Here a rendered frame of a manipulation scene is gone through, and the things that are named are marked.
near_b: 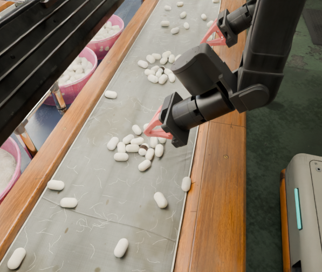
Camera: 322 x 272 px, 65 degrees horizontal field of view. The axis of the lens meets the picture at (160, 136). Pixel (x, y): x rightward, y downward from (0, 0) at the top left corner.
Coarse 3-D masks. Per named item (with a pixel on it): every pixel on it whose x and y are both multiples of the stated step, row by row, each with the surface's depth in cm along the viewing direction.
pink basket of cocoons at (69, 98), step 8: (88, 48) 89; (80, 56) 92; (88, 56) 90; (96, 56) 85; (96, 64) 82; (88, 72) 79; (80, 80) 77; (64, 88) 76; (72, 88) 78; (80, 88) 80; (64, 96) 79; (72, 96) 81; (48, 104) 83
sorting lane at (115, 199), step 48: (192, 0) 126; (144, 48) 95; (144, 96) 76; (96, 144) 63; (192, 144) 63; (48, 192) 54; (96, 192) 54; (144, 192) 54; (48, 240) 47; (96, 240) 47; (144, 240) 47
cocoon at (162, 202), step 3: (156, 192) 52; (159, 192) 52; (156, 195) 52; (159, 195) 51; (162, 195) 52; (156, 198) 51; (159, 198) 51; (162, 198) 51; (156, 201) 51; (159, 201) 51; (162, 201) 50; (165, 201) 51; (159, 204) 51; (162, 204) 50; (165, 204) 51; (162, 207) 51
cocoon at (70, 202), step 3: (63, 198) 51; (66, 198) 51; (69, 198) 51; (72, 198) 51; (60, 201) 51; (63, 201) 51; (66, 201) 51; (69, 201) 51; (72, 201) 51; (75, 201) 51; (60, 204) 51; (63, 204) 51; (66, 204) 51; (69, 204) 51; (72, 204) 51; (75, 204) 51; (69, 207) 51; (72, 207) 51
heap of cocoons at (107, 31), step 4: (108, 24) 107; (104, 28) 109; (108, 28) 106; (112, 28) 106; (116, 28) 105; (100, 32) 103; (104, 32) 102; (108, 32) 103; (112, 32) 103; (116, 32) 103; (96, 36) 100; (100, 36) 100; (104, 36) 102; (108, 36) 100; (92, 40) 98; (108, 48) 98; (100, 52) 100
